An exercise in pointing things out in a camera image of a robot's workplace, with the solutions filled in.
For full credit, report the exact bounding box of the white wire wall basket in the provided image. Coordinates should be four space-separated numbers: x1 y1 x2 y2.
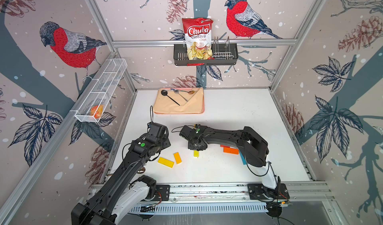
75 58 127 123

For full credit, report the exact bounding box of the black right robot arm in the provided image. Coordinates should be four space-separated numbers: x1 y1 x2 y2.
179 125 280 199

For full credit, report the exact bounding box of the black ladle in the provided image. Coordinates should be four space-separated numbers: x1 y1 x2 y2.
161 90 180 106

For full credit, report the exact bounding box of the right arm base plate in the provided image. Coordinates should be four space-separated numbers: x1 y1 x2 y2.
247 183 290 202

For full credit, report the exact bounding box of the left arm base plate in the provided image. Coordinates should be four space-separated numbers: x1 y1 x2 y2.
150 185 170 202

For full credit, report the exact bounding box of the beige folded cloth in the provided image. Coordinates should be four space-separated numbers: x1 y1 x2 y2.
151 87 204 115

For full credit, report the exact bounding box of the pink tray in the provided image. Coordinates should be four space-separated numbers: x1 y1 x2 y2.
154 87 206 115

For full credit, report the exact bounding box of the aluminium rail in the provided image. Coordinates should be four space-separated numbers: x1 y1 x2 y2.
162 181 335 204

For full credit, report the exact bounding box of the orange small block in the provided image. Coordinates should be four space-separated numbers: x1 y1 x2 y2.
173 152 182 164

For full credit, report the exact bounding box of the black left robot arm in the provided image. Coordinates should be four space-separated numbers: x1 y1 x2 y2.
71 122 171 225

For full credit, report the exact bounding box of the copper spoon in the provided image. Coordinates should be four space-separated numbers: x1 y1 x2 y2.
137 167 146 174

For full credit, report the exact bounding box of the yellow long block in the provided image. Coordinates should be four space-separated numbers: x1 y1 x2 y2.
158 157 175 168

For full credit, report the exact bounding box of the wooden spoon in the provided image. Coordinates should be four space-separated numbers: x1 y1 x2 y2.
175 90 195 94

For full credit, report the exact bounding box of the teal long block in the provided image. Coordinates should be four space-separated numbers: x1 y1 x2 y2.
239 154 246 165

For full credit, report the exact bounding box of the black wire rack basket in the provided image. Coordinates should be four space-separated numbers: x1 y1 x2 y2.
174 38 238 66

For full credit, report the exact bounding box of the orange fruit in basket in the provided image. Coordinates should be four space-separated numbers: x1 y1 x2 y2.
89 105 104 119

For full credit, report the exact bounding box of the red cassava chips bag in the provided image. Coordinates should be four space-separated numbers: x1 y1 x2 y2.
182 18 213 60

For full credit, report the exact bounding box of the orange long block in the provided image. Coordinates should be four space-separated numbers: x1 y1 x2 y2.
223 147 239 155

